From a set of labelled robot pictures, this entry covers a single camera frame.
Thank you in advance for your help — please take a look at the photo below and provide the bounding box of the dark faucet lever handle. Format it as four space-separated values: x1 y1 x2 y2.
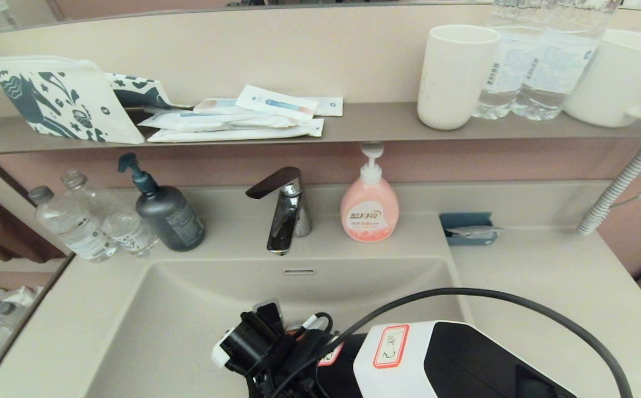
245 167 303 200

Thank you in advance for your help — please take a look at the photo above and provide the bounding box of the beige sink basin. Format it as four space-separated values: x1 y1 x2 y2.
82 256 498 398

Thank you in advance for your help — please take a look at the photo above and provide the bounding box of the chrome faucet body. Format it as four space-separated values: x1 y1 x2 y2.
267 178 312 256

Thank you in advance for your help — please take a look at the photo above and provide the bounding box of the dark grey pump bottle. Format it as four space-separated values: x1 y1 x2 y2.
118 153 206 253

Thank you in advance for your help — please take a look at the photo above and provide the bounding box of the pink hand soap pump bottle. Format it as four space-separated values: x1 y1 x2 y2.
341 143 400 243

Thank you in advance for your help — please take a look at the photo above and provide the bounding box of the clear bottle blue patterned label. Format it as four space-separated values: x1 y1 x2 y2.
60 170 159 259

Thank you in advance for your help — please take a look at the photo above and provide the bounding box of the clear water bottle grey cap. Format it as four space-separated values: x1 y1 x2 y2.
28 186 117 264

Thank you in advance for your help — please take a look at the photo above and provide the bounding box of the white sachet blue stripe print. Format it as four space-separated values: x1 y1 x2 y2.
235 85 319 121

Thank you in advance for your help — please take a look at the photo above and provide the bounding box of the blue soap tray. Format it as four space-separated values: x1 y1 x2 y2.
440 212 499 247

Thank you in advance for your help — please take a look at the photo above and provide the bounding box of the pinkish white sachet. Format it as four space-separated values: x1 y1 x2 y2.
193 98 243 114

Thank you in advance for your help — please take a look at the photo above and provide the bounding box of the small white flat sachet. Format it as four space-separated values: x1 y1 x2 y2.
301 97 343 117

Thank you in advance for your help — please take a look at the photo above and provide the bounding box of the clear plastic wrapped item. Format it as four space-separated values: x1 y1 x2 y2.
446 226 506 240

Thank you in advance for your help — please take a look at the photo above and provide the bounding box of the small white blue-print pouch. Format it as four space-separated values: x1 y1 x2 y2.
103 72 174 109

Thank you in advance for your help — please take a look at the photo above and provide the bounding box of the large white blue-print pouch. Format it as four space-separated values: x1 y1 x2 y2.
0 55 145 145

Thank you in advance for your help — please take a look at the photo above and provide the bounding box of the white plastic tumbler cup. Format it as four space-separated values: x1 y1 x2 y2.
417 24 501 131

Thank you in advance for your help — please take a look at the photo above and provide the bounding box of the clear water bottle white label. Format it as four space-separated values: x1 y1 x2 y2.
513 0 622 121
472 0 548 120

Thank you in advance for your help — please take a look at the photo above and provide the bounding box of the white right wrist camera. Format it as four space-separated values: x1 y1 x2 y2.
212 332 235 370

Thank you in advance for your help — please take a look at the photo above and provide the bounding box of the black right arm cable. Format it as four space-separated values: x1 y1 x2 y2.
269 287 633 398

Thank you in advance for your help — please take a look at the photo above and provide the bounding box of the grey wall shelf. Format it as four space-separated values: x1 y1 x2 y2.
0 101 641 157

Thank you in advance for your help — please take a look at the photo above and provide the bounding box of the white coiled cord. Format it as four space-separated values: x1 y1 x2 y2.
577 140 641 236

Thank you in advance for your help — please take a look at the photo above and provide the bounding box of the white mug with handle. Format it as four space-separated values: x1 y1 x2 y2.
565 29 641 128

